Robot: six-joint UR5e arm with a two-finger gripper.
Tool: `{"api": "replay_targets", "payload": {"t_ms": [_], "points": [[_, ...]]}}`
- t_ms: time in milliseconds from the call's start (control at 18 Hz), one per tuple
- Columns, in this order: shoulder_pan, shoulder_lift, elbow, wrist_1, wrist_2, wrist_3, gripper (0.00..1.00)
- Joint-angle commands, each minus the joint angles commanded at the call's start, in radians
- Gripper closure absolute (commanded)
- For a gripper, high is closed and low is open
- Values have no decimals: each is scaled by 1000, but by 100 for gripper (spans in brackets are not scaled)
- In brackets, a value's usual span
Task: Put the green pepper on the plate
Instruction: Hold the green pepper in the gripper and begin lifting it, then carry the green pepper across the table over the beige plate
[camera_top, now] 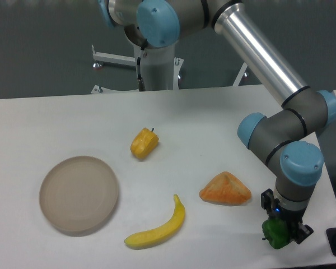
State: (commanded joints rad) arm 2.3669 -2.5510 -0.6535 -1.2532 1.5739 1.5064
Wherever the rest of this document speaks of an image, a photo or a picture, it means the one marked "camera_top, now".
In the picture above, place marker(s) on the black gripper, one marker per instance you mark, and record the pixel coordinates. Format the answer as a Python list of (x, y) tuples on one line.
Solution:
[(291, 212)]

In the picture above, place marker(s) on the green toy pepper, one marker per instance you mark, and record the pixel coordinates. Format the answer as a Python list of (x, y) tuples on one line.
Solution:
[(276, 232)]

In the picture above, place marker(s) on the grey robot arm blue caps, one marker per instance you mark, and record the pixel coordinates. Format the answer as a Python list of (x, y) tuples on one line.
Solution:
[(154, 28)]

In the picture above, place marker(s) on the yellow toy pepper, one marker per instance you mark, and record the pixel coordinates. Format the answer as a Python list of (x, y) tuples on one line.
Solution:
[(144, 143)]

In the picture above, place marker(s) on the beige round plate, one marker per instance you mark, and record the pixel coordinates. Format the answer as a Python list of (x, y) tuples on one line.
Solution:
[(78, 195)]

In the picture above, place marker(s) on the orange toy pumpkin wedge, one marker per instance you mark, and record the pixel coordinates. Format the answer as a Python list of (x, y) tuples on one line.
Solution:
[(226, 189)]

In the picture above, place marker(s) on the yellow toy banana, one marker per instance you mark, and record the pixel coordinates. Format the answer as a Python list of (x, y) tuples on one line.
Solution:
[(158, 235)]

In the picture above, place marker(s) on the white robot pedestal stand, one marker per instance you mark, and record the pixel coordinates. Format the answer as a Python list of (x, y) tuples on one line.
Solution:
[(200, 60)]

